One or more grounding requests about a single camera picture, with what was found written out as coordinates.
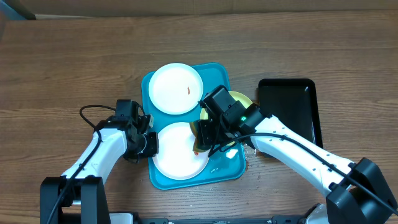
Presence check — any green yellow sponge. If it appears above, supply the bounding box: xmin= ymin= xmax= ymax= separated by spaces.
xmin=190 ymin=120 xmax=213 ymax=152

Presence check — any white plate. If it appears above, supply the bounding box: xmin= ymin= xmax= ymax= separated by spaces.
xmin=153 ymin=122 xmax=209 ymax=180
xmin=149 ymin=63 xmax=204 ymax=115

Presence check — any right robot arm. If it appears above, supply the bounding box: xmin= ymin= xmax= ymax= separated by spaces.
xmin=190 ymin=85 xmax=397 ymax=224

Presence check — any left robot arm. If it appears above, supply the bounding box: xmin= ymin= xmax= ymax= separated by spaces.
xmin=40 ymin=100 xmax=159 ymax=223

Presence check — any teal plastic tray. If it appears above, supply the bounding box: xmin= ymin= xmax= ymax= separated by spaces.
xmin=141 ymin=63 xmax=246 ymax=190

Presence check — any black rectangular tray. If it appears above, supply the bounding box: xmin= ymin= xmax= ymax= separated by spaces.
xmin=258 ymin=78 xmax=323 ymax=148

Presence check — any white soap smear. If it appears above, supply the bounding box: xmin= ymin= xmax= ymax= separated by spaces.
xmin=210 ymin=149 xmax=239 ymax=173

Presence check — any light green plate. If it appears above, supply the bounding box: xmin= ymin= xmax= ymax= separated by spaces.
xmin=199 ymin=88 xmax=252 ymax=144

